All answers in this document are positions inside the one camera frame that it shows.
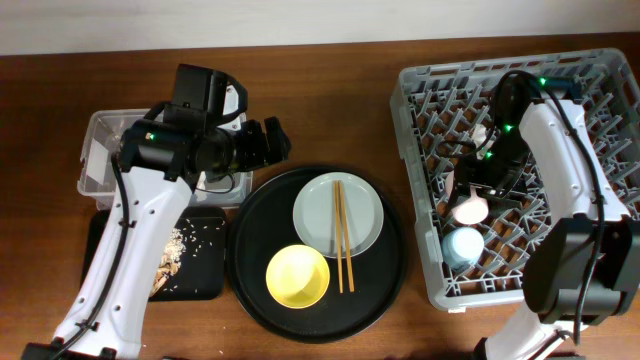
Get pink cup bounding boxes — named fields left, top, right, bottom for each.
left=445, top=172, right=489, bottom=225

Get white round plate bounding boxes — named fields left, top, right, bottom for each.
left=293, top=172, right=384, bottom=258

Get blue cup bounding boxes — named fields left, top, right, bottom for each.
left=441, top=227, right=484, bottom=272

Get food scraps with rice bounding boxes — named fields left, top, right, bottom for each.
left=149, top=219, right=226, bottom=296

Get wooden chopstick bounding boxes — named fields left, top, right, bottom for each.
left=338, top=180, right=355, bottom=293
left=333, top=181, right=344, bottom=294

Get yellow bowl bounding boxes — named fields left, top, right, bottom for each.
left=265, top=245, right=330, bottom=309

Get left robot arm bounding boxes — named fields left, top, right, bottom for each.
left=22, top=64, right=291, bottom=359

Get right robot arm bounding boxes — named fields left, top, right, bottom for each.
left=446, top=70, right=639, bottom=359

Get grey dishwasher rack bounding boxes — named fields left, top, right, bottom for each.
left=390, top=48, right=639, bottom=312

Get clear plastic waste bin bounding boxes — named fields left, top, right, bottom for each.
left=77, top=109, right=253, bottom=210

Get white label on bin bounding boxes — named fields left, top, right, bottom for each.
left=86, top=139, right=109, bottom=185

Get round black serving tray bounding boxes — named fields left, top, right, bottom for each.
left=225, top=165, right=408, bottom=343

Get black rectangular tray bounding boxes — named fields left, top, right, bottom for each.
left=80, top=204, right=229, bottom=303

